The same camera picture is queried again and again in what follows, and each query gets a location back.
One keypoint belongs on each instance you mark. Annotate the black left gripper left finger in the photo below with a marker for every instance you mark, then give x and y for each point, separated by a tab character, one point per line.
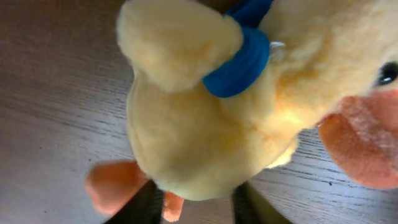
145	207

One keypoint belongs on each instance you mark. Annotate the yellow plush duck toy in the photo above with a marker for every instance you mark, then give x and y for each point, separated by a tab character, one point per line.
219	97

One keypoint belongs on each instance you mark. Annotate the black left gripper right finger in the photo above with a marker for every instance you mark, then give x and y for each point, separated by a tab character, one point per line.
250	207

